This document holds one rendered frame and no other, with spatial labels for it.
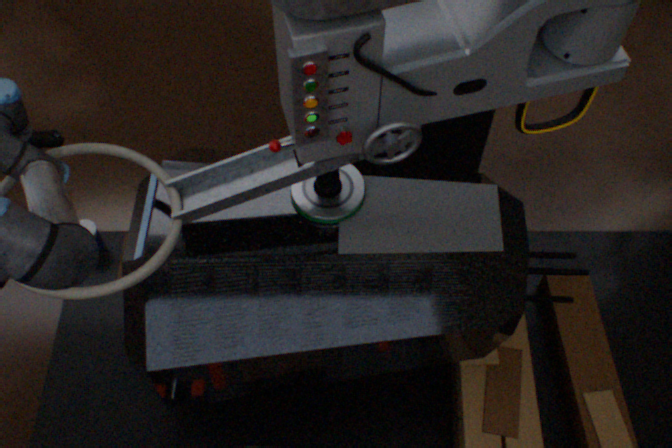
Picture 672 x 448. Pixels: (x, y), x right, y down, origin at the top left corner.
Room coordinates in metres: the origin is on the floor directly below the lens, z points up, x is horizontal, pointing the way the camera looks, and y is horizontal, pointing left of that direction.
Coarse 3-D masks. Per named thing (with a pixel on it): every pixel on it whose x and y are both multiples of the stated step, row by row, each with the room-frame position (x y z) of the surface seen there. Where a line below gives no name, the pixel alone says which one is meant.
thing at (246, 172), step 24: (408, 144) 1.19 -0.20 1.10; (216, 168) 1.20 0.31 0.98; (240, 168) 1.21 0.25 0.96; (264, 168) 1.20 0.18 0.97; (288, 168) 1.19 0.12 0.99; (312, 168) 1.16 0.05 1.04; (336, 168) 1.17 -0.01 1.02; (192, 192) 1.16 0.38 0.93; (216, 192) 1.15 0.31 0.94; (240, 192) 1.11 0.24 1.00; (264, 192) 1.12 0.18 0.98; (192, 216) 1.07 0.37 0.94
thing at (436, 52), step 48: (432, 0) 1.38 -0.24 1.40; (480, 0) 1.32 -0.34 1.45; (528, 0) 1.26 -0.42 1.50; (576, 0) 1.27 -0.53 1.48; (384, 48) 1.23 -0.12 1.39; (432, 48) 1.23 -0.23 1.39; (480, 48) 1.22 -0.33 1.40; (528, 48) 1.25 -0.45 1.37; (384, 96) 1.16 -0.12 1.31; (432, 96) 1.19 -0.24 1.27; (480, 96) 1.23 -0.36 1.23; (528, 96) 1.26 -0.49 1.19
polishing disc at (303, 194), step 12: (348, 168) 1.30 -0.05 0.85; (312, 180) 1.25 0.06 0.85; (348, 180) 1.25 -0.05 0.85; (360, 180) 1.25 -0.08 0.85; (300, 192) 1.21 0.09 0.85; (312, 192) 1.21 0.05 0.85; (348, 192) 1.21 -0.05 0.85; (360, 192) 1.21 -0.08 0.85; (300, 204) 1.17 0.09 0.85; (312, 204) 1.17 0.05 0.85; (324, 204) 1.17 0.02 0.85; (336, 204) 1.17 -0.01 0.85; (348, 204) 1.17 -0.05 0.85; (312, 216) 1.13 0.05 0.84; (324, 216) 1.13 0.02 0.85; (336, 216) 1.13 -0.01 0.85
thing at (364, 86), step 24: (288, 24) 1.14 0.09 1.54; (312, 24) 1.14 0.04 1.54; (336, 24) 1.14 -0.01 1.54; (360, 24) 1.14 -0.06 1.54; (384, 24) 1.15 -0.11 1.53; (288, 48) 1.14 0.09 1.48; (336, 48) 1.12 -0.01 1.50; (360, 48) 1.14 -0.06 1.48; (336, 72) 1.12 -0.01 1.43; (360, 72) 1.13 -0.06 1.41; (288, 96) 1.18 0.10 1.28; (336, 96) 1.12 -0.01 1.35; (360, 96) 1.14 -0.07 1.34; (288, 120) 1.21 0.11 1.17; (360, 120) 1.14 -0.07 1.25; (312, 144) 1.11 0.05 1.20; (336, 144) 1.12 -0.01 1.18; (360, 144) 1.14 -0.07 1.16
